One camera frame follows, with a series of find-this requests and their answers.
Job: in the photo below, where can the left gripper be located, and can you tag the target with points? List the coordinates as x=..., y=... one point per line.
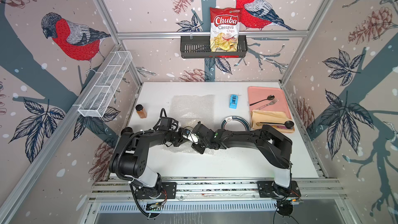
x=181, y=131

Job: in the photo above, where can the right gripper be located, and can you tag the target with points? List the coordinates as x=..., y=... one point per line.
x=200, y=151

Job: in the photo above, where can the bubble wrap sheet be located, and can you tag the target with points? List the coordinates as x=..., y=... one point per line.
x=187, y=147
x=188, y=110

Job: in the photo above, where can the dark rimmed plate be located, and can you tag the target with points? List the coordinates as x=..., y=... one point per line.
x=234, y=122

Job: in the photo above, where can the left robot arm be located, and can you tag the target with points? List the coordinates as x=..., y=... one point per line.
x=129, y=160

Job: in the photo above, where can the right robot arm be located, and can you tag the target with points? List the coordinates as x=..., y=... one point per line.
x=273, y=145

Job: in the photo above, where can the orange spice jar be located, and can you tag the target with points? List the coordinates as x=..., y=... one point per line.
x=141, y=111

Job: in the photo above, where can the blue tape dispenser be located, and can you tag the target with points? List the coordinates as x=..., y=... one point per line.
x=233, y=102

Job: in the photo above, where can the wooden cutting board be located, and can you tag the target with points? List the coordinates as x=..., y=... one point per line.
x=269, y=116

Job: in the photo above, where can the pink tray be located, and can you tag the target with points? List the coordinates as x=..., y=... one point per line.
x=259, y=93

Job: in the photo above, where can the black spoon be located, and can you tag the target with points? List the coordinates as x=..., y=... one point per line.
x=269, y=98

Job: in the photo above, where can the metal fork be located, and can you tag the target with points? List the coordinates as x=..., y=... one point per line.
x=268, y=104

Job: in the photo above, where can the Chuba cassava chips bag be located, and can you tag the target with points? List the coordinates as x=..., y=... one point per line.
x=224, y=29

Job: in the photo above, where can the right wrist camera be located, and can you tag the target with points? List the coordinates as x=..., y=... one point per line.
x=187, y=134

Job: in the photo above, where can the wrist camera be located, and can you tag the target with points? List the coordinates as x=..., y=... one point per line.
x=187, y=134
x=166, y=123

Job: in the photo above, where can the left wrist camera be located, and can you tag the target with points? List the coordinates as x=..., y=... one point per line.
x=166, y=123

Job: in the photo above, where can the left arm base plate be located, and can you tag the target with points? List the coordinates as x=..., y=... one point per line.
x=168, y=190

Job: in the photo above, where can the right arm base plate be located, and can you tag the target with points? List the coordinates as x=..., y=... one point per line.
x=269, y=189

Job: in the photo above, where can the black wire shelf basket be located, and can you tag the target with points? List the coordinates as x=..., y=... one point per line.
x=199, y=47

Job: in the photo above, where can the white mesh wall basket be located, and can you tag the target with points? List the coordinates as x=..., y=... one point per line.
x=100, y=95

